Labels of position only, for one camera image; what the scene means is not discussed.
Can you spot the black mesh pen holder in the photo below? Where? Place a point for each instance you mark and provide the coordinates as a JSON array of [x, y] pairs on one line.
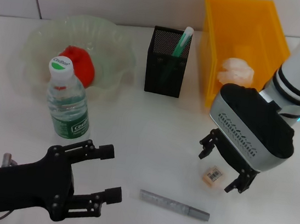
[[166, 75]]

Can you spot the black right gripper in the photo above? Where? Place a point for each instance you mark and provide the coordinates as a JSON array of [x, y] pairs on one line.
[[232, 156]]

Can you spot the white paper ball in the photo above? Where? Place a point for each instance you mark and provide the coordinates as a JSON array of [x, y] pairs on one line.
[[235, 70]]

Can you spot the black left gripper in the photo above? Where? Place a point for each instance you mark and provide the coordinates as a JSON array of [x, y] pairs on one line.
[[27, 184]]

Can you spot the red-orange toy orange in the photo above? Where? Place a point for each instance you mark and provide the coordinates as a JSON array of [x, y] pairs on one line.
[[83, 61]]

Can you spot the grey marker pen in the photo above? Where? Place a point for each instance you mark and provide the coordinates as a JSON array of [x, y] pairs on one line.
[[168, 202]]

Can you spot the green utility knife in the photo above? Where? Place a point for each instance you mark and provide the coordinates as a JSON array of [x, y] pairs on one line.
[[182, 43]]

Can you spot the clear bottle with green label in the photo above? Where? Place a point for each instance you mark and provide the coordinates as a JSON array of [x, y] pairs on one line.
[[67, 106]]

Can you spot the beige eraser with barcode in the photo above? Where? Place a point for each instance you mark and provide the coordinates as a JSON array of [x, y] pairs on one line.
[[213, 176]]

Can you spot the yellow plastic storage bin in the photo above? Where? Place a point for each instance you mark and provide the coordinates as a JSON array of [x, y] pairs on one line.
[[262, 35]]

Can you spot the translucent green fruit plate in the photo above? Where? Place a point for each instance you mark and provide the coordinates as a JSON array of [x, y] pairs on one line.
[[106, 42]]

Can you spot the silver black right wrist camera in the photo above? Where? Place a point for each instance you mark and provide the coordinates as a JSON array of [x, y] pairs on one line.
[[251, 122]]

